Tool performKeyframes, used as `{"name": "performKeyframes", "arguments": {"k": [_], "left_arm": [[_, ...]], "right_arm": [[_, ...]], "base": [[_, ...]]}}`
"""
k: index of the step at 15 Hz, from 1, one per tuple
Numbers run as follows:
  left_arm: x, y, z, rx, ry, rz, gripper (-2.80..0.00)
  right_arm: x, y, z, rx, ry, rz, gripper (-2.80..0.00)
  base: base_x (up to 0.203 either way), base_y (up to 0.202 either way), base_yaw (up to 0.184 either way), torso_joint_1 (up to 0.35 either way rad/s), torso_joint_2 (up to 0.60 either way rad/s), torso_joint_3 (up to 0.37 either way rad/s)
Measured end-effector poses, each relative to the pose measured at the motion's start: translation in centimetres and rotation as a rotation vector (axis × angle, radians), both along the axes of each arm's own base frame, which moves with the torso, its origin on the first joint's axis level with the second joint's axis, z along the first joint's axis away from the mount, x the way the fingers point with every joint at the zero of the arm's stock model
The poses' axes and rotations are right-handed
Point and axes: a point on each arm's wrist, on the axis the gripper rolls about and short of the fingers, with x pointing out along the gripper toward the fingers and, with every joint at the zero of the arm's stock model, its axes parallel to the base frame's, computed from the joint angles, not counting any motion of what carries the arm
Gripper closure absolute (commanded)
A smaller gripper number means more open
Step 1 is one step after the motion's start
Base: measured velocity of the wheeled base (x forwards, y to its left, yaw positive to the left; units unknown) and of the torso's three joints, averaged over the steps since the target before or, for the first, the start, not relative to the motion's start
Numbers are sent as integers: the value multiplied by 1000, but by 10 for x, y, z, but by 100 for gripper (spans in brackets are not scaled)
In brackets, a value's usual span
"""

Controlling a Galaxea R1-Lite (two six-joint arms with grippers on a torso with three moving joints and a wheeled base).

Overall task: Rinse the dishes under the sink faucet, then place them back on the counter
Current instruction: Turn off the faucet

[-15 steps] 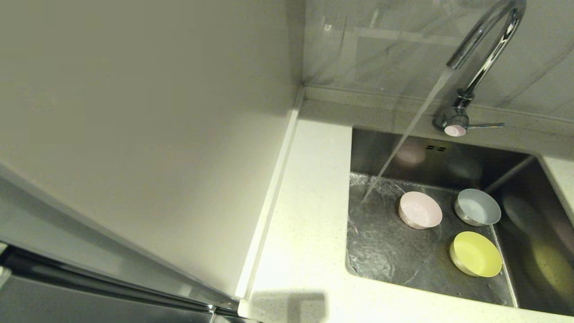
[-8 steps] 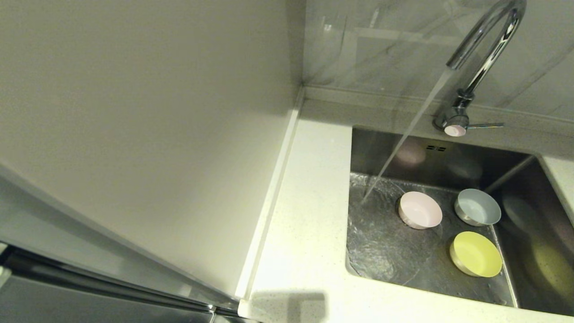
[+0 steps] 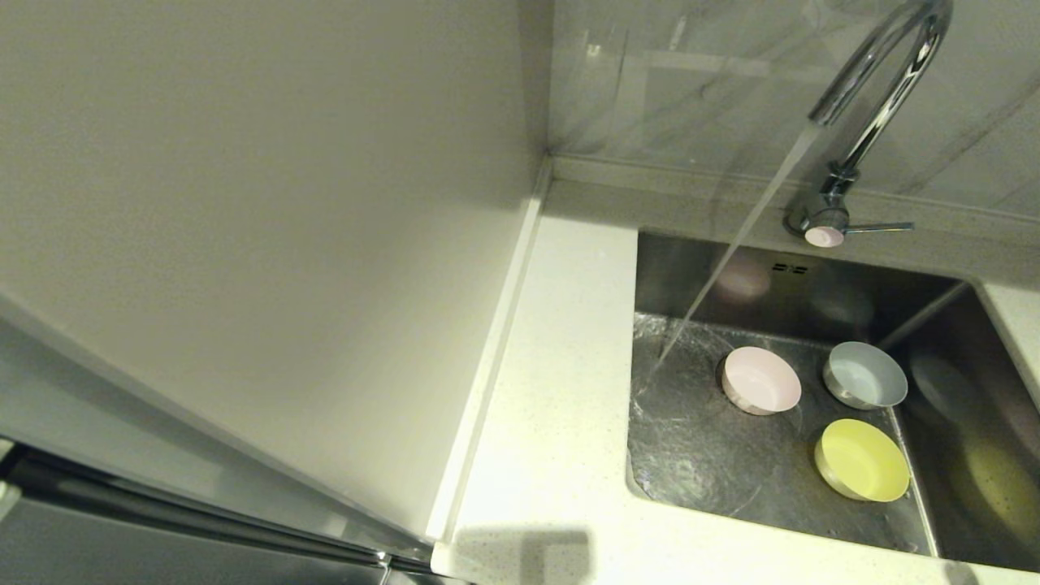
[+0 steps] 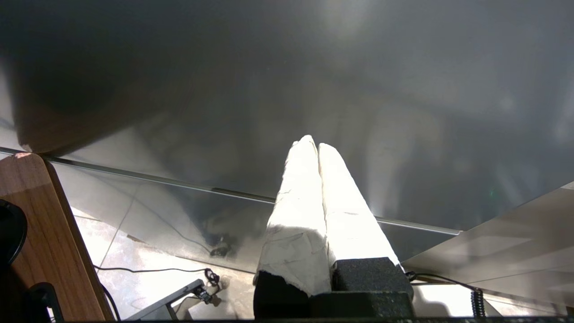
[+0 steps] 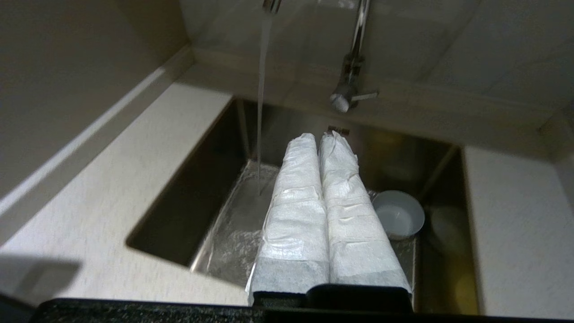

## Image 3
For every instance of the pink plastic bowl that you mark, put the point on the pink plastic bowl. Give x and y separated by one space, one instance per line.
761 379

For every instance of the grey-blue plastic bowl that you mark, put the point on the grey-blue plastic bowl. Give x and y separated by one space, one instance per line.
863 375

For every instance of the yellow plastic bowl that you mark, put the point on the yellow plastic bowl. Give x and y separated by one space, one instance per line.
863 461

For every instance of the stainless steel sink basin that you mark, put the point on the stainless steel sink basin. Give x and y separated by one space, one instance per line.
812 508

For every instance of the white tall cabinet side panel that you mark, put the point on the white tall cabinet side panel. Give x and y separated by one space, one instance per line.
244 203

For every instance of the chrome gooseneck faucet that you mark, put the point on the chrome gooseneck faucet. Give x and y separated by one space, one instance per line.
822 218

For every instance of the dark metal door trim bar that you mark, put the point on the dark metal door trim bar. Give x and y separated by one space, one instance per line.
162 513

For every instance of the grey appliance door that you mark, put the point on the grey appliance door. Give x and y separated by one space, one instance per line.
81 406

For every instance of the glossy grey door panel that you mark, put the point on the glossy grey door panel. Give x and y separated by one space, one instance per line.
81 561

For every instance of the small chrome door bracket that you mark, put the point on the small chrome door bracket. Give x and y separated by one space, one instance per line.
383 562

